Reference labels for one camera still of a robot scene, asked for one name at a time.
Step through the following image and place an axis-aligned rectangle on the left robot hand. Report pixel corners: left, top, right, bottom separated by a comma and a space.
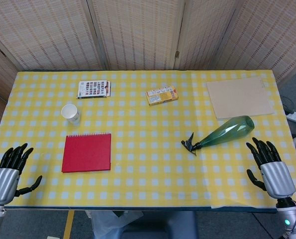
0, 142, 43, 205

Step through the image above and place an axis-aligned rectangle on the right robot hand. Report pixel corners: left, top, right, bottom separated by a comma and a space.
246, 137, 296, 199

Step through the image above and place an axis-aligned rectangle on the green spray bottle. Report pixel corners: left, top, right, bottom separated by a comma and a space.
181, 115, 255, 155

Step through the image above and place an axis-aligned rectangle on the dark robot base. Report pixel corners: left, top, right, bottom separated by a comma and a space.
88, 210, 198, 239

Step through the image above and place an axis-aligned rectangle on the red spiral notebook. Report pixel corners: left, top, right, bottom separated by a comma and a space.
61, 132, 112, 173

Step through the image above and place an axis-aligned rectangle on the tan cardboard sheet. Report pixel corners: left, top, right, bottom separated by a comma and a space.
206, 76, 275, 120

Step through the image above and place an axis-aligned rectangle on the white paper cup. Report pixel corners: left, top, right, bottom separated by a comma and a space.
61, 104, 82, 126

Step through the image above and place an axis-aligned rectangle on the colourful printed snack box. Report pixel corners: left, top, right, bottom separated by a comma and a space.
76, 80, 112, 100

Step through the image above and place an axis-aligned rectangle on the yellow checkered tablecloth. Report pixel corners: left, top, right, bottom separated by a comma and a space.
0, 70, 296, 209

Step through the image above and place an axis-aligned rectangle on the yellow snack box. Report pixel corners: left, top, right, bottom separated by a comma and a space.
145, 86, 179, 107

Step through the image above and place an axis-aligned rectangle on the woven folding screen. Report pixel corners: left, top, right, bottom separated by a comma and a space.
0, 0, 296, 105

